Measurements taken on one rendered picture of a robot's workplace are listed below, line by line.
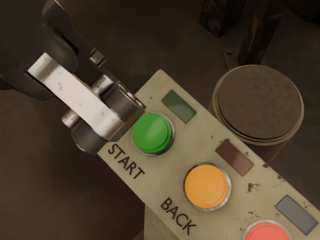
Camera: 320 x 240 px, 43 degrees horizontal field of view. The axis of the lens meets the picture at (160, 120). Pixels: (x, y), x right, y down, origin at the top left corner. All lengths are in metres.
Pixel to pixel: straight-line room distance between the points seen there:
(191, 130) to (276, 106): 0.17
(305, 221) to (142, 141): 0.17
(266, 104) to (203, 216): 0.20
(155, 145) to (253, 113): 0.18
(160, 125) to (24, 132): 0.74
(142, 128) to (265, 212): 0.14
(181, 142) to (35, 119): 0.75
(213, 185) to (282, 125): 0.18
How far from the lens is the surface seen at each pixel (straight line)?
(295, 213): 0.39
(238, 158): 0.40
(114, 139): 0.22
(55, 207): 1.03
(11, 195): 1.06
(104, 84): 0.16
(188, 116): 0.41
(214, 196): 0.39
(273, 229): 0.38
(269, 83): 0.56
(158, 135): 0.40
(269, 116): 0.53
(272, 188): 0.40
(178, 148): 0.40
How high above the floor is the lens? 0.98
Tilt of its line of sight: 64 degrees down
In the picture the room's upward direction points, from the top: 5 degrees clockwise
